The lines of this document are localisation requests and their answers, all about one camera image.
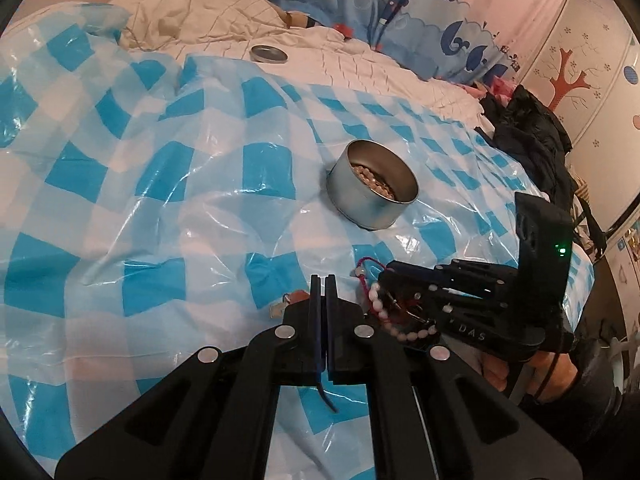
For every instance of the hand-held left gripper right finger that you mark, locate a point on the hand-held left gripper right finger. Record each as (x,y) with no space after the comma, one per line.
(330,310)

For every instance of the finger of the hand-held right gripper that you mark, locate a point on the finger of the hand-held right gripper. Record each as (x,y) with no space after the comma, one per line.
(440,300)
(450,271)

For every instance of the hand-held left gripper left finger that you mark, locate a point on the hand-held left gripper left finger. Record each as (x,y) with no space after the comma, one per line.
(316,310)

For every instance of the silver bangle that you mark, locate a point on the silver bangle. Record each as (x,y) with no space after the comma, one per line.
(417,319)

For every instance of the orange and silver pendant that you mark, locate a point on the orange and silver pendant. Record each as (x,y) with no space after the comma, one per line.
(280,307)

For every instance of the round metal tin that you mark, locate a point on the round metal tin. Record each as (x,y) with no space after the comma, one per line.
(360,200)

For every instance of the person's right hand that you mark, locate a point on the person's right hand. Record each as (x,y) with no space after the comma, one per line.
(495,372)

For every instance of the black clothing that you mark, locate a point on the black clothing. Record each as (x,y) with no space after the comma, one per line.
(530,130)

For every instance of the blue checked plastic sheet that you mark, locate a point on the blue checked plastic sheet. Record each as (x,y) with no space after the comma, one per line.
(175,210)

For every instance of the pink cloth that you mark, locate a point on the pink cloth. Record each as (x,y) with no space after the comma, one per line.
(495,89)

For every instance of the tree print wardrobe door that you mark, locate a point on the tree print wardrobe door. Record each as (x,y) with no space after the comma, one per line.
(590,85)

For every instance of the whale print curtain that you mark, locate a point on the whale print curtain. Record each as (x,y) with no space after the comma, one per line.
(410,20)

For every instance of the round metal tin lid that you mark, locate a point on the round metal tin lid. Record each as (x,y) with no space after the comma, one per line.
(269,54)

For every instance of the white striped quilt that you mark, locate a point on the white striped quilt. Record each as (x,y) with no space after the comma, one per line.
(225,15)

